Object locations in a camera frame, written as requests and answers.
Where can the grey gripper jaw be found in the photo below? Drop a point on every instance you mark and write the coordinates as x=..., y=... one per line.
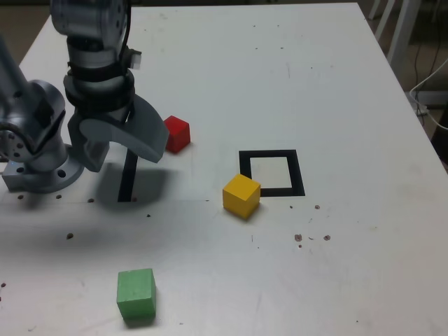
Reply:
x=119, y=134
x=152, y=120

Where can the red cube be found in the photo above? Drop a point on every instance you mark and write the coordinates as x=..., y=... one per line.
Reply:
x=176, y=134

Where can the yellow cube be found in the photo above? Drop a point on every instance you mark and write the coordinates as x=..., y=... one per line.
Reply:
x=241, y=196

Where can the green cube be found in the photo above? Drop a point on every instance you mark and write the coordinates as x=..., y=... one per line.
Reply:
x=136, y=294

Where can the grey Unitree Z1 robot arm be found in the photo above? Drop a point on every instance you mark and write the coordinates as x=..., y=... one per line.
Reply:
x=38, y=105

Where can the black tape square outline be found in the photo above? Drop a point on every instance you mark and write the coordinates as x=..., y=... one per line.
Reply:
x=269, y=154

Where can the black tape strip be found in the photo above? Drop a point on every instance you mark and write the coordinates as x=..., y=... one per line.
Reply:
x=126, y=182

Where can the white metal furniture leg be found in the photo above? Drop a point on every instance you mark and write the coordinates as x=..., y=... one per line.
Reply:
x=385, y=19
x=400, y=35
x=374, y=8

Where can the grey gripper camera mount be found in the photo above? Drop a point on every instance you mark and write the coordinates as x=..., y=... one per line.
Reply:
x=89, y=154

